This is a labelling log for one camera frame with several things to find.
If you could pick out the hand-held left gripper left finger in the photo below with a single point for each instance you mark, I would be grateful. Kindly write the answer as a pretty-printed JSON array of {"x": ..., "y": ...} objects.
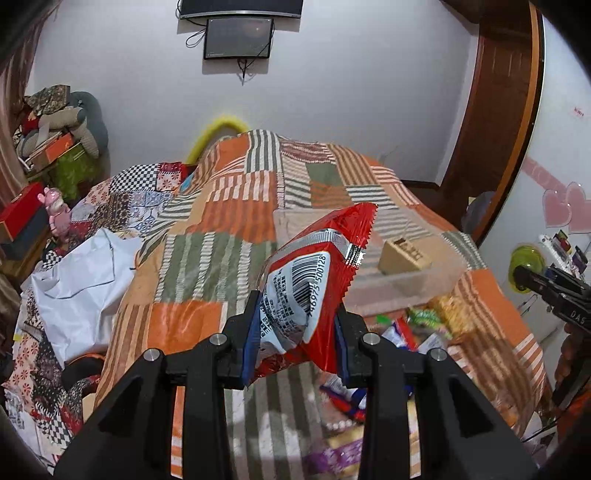
[{"x": 250, "y": 355}]

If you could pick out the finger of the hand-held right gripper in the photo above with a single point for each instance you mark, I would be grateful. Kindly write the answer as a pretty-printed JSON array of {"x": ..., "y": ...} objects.
[{"x": 535, "y": 281}]

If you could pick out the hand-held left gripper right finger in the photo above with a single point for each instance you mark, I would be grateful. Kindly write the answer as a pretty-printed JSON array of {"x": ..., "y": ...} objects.
[{"x": 342, "y": 357}]

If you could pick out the pile of assorted snack packets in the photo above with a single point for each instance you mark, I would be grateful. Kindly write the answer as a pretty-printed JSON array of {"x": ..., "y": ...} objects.
[{"x": 415, "y": 323}]

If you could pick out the red snack packet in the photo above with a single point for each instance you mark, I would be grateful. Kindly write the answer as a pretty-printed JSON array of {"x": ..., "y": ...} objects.
[{"x": 323, "y": 258}]

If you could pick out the clear plastic container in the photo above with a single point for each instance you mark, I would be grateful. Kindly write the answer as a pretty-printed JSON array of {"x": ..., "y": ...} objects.
[{"x": 429, "y": 286}]

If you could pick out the green round suction holder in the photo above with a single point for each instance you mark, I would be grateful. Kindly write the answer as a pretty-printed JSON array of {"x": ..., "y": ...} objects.
[{"x": 526, "y": 256}]

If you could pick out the pink heart sticker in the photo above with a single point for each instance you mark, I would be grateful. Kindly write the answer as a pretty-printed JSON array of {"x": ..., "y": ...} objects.
[
  {"x": 581, "y": 207},
  {"x": 556, "y": 207}
]

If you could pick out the blue-grey bag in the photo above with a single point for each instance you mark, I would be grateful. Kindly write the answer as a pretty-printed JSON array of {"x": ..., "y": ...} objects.
[{"x": 478, "y": 213}]

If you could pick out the striped patchwork blanket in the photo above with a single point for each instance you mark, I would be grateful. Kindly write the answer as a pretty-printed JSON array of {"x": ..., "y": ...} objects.
[{"x": 207, "y": 258}]

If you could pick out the tan cardboard box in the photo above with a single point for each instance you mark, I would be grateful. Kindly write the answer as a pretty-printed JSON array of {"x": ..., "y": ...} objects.
[{"x": 404, "y": 258}]

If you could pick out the white plastic bag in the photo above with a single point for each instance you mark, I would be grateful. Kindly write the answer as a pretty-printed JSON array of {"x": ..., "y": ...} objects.
[{"x": 87, "y": 286}]

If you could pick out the white cabinet door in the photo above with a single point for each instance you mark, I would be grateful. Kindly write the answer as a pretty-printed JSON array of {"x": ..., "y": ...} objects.
[{"x": 554, "y": 92}]

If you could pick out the checkered patchwork quilt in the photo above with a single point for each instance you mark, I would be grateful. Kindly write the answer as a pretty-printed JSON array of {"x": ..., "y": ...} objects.
[{"x": 120, "y": 198}]

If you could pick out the pink plush toy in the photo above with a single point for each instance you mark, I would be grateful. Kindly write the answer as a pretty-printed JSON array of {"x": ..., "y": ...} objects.
[{"x": 57, "y": 210}]

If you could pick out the green patterned box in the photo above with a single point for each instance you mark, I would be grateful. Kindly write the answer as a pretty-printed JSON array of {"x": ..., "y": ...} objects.
[{"x": 76, "y": 170}]

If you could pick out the red box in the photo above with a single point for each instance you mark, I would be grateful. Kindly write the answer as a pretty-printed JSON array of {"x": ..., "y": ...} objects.
[{"x": 21, "y": 212}]

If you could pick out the blue-grey plush cushion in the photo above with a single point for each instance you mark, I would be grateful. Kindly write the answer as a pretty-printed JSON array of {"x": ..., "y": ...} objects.
[{"x": 94, "y": 120}]

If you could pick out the orange box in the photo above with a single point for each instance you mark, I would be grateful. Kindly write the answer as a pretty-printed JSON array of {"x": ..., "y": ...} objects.
[{"x": 53, "y": 148}]

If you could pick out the pile of cushions and boxes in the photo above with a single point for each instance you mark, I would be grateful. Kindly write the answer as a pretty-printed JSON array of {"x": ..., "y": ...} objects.
[{"x": 62, "y": 121}]

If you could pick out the floral fabric bag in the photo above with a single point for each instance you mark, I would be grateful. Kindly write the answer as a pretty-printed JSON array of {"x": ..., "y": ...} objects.
[{"x": 48, "y": 98}]

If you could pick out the striped brown curtain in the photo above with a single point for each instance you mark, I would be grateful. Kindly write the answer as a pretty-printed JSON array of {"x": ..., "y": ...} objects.
[{"x": 14, "y": 92}]

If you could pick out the white wall rack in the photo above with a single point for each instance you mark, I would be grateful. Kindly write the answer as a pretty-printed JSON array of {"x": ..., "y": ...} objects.
[{"x": 561, "y": 249}]

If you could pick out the small black wall monitor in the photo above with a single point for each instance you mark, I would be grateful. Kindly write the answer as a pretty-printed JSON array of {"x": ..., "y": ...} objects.
[{"x": 238, "y": 38}]

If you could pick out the wall-mounted black television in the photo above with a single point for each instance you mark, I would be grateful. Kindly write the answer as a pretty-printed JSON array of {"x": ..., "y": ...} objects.
[{"x": 240, "y": 7}]

